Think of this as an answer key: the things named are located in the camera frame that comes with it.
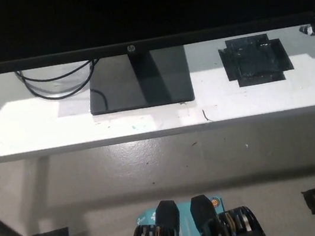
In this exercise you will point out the black tape patch on tabletop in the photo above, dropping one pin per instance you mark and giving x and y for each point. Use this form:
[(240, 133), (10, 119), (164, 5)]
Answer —
[(256, 60)]

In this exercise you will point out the glossy black monitor stand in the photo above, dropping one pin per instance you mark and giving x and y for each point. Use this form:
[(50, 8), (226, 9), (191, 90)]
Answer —
[(139, 82)]

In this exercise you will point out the black HP monitor screen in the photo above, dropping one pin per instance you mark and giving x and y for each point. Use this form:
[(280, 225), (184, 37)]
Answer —
[(128, 9)]

